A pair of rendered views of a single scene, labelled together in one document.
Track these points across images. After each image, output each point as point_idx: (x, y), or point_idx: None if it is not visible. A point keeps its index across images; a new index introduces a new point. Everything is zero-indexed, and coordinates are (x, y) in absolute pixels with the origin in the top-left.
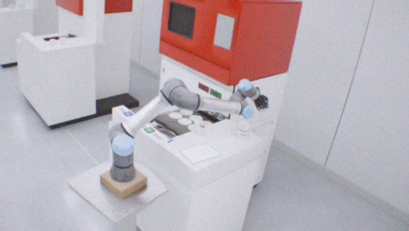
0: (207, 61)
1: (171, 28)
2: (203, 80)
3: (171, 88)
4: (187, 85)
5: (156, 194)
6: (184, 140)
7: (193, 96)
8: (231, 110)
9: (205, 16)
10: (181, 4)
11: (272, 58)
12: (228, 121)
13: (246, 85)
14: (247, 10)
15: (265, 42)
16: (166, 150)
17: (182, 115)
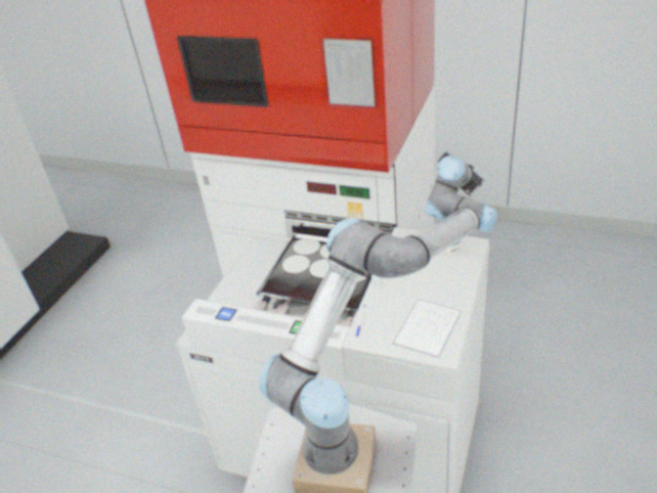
0: (323, 139)
1: (204, 96)
2: (316, 175)
3: (364, 249)
4: (279, 195)
5: (409, 447)
6: (377, 315)
7: (416, 246)
8: (466, 231)
9: (290, 52)
10: (215, 39)
11: (419, 77)
12: (403, 232)
13: (459, 170)
14: (388, 12)
15: (411, 56)
16: (368, 355)
17: (309, 257)
